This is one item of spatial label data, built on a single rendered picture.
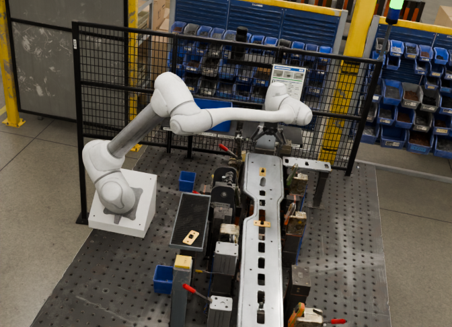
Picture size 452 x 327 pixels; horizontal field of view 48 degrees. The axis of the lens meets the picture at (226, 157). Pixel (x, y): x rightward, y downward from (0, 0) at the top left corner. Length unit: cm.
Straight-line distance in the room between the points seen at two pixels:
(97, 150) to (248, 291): 106
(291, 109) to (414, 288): 196
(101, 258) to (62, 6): 252
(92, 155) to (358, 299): 154
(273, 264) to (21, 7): 334
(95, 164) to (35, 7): 235
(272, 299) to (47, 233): 221
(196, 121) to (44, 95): 294
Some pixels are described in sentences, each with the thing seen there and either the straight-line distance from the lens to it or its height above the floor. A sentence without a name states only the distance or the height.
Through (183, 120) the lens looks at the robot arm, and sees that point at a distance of 229.
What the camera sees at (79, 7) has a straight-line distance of 458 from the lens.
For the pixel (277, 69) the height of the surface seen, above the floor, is 141.
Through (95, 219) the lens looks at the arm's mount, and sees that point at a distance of 289.
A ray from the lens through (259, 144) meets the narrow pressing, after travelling 315.
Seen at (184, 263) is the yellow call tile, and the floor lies 116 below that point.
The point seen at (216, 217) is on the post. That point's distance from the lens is 240.
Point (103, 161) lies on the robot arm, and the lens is 266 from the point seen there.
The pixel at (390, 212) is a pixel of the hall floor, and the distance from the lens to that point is 468.
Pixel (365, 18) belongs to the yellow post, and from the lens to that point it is 322.
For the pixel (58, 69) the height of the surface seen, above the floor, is 66.
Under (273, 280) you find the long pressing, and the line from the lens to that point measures 229.
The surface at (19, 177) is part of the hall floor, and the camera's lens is 461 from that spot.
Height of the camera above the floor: 260
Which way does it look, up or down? 32 degrees down
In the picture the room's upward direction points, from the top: 7 degrees clockwise
